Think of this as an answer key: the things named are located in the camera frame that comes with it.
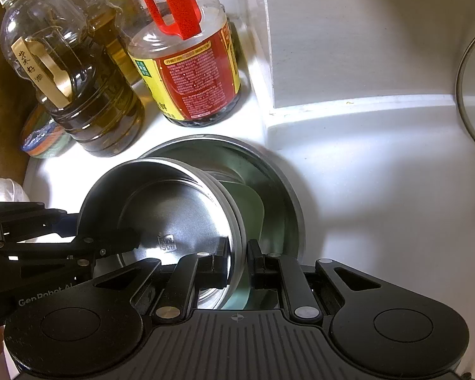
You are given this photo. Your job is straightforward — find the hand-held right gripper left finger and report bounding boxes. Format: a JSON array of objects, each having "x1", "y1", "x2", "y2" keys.
[{"x1": 91, "y1": 237, "x2": 229, "y2": 324}]

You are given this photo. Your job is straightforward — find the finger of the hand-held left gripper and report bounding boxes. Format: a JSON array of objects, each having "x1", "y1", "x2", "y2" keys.
[
  {"x1": 0, "y1": 201, "x2": 80, "y2": 244},
  {"x1": 0, "y1": 227, "x2": 140, "y2": 274}
]

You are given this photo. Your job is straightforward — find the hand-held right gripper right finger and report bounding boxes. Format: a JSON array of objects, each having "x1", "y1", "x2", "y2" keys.
[{"x1": 247, "y1": 238, "x2": 383, "y2": 321}]

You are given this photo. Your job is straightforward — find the green plastic tray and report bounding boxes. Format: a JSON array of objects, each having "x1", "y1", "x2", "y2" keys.
[{"x1": 217, "y1": 180, "x2": 267, "y2": 310}]

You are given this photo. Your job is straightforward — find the stainless steel bowl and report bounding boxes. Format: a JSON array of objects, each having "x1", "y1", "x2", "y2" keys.
[{"x1": 78, "y1": 158, "x2": 248, "y2": 310}]

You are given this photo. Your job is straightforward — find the stainless steel plate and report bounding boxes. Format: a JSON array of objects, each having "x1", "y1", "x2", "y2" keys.
[{"x1": 136, "y1": 134, "x2": 307, "y2": 310}]

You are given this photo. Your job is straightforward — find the colourful striped bowl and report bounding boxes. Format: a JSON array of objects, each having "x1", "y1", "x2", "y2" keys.
[{"x1": 20, "y1": 104, "x2": 74, "y2": 160}]

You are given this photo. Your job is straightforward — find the large cooking oil bottle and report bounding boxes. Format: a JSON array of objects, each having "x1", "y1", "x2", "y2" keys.
[{"x1": 0, "y1": 0, "x2": 146, "y2": 158}]

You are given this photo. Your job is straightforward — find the red label sauce bottle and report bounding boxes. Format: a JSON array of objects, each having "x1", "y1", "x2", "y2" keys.
[{"x1": 126, "y1": 0, "x2": 242, "y2": 128}]

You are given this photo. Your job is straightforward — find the glass lid with black handle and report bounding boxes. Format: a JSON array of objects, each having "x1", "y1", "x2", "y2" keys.
[{"x1": 454, "y1": 21, "x2": 475, "y2": 207}]

